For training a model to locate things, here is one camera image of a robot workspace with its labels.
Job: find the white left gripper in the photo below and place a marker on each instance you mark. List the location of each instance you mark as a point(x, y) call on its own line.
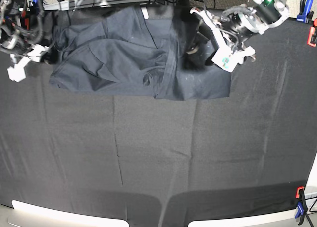
point(225, 54)

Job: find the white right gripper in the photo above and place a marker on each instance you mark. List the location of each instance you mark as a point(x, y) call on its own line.
point(16, 72)

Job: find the dark grey t-shirt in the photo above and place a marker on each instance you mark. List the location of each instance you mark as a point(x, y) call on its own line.
point(124, 54)

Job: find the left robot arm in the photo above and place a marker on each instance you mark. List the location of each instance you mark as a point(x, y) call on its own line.
point(236, 25)

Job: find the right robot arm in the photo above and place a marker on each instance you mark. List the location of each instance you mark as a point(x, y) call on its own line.
point(21, 33)

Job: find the red clamp far left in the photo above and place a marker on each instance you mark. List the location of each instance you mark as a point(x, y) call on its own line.
point(25, 19)

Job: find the blue clamp far left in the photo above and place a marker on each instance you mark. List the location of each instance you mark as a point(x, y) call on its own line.
point(33, 6)

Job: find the blue clamp far right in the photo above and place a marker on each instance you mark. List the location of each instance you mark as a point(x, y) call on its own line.
point(305, 14)

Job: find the red clamp far right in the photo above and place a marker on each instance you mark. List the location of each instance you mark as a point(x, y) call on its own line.
point(312, 36)

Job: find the black table cloth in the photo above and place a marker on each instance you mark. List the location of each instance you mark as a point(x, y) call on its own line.
point(159, 162)

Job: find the red blue clamp near right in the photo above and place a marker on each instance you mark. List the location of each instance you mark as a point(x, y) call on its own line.
point(302, 209)

